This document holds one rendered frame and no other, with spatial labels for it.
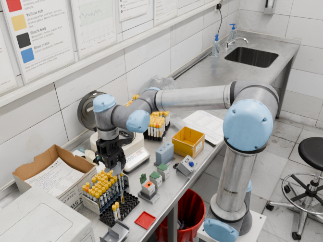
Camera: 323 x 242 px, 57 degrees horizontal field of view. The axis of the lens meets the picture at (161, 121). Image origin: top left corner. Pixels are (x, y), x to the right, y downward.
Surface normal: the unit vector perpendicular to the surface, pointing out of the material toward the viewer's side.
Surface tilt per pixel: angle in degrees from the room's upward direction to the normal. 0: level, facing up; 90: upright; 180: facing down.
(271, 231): 0
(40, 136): 90
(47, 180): 1
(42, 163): 88
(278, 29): 90
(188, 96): 48
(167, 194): 0
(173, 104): 85
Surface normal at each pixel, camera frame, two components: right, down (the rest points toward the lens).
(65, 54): 0.83, 0.34
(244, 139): -0.43, 0.40
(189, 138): -0.57, 0.47
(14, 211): -0.02, -0.82
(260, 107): 0.29, -0.67
